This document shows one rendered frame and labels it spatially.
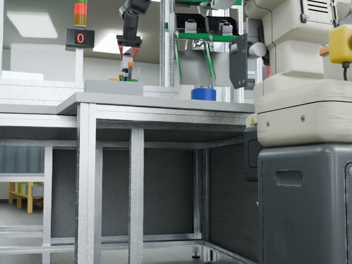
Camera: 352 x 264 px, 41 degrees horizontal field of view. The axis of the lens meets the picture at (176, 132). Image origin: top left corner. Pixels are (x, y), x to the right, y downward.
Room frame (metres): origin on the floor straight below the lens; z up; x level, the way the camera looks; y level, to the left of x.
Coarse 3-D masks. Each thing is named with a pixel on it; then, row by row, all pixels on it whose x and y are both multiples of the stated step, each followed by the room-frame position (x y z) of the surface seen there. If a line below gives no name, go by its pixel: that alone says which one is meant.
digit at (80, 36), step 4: (76, 32) 2.00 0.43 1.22; (80, 32) 2.00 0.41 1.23; (84, 32) 2.01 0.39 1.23; (76, 36) 2.00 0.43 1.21; (80, 36) 2.00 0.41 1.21; (84, 36) 2.01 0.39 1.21; (76, 40) 2.00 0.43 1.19; (80, 40) 2.00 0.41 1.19; (84, 40) 2.01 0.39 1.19; (80, 44) 2.00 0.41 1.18; (84, 44) 2.01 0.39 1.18
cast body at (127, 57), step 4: (124, 56) 1.95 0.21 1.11; (128, 56) 1.95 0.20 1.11; (132, 56) 1.96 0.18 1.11; (124, 60) 1.95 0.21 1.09; (128, 60) 1.95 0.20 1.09; (132, 60) 1.96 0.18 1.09; (124, 64) 1.93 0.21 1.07; (120, 68) 1.99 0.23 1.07; (124, 68) 1.94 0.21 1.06; (132, 68) 1.94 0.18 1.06; (124, 72) 2.01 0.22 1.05
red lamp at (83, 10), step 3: (75, 3) 2.01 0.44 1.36; (78, 3) 2.01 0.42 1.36; (81, 3) 2.01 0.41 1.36; (84, 3) 2.02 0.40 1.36; (75, 6) 2.01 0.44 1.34; (78, 6) 2.01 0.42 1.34; (81, 6) 2.01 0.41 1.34; (84, 6) 2.02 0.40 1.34; (75, 9) 2.01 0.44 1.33; (78, 9) 2.01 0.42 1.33; (81, 9) 2.01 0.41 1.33; (84, 9) 2.02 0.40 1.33; (75, 12) 2.01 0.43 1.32; (78, 12) 2.01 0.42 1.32; (81, 12) 2.01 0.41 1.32; (84, 12) 2.02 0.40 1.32
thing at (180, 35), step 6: (174, 18) 2.13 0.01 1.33; (180, 18) 2.19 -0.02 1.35; (186, 18) 2.19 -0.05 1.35; (192, 18) 2.19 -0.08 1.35; (198, 18) 2.19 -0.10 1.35; (204, 18) 2.07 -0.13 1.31; (174, 24) 2.13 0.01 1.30; (180, 24) 2.20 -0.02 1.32; (198, 24) 2.20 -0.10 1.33; (204, 24) 2.07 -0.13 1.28; (174, 30) 2.13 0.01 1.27; (180, 30) 2.14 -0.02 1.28; (198, 30) 2.16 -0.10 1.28; (204, 30) 2.07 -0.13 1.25; (180, 36) 1.95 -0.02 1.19; (186, 36) 1.95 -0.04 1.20; (192, 36) 1.95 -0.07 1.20; (198, 36) 1.96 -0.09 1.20; (204, 36) 1.96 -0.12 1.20
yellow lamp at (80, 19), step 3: (75, 15) 2.01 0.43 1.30; (78, 15) 2.01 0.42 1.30; (81, 15) 2.01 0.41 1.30; (84, 15) 2.02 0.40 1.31; (75, 18) 2.01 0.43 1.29; (78, 18) 2.01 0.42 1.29; (81, 18) 2.01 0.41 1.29; (84, 18) 2.02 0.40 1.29; (75, 21) 2.01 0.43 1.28; (78, 21) 2.01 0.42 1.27; (81, 21) 2.01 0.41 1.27; (84, 21) 2.02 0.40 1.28; (75, 24) 2.01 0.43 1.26; (78, 24) 2.01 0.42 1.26; (81, 24) 2.01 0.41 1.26; (84, 24) 2.02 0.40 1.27
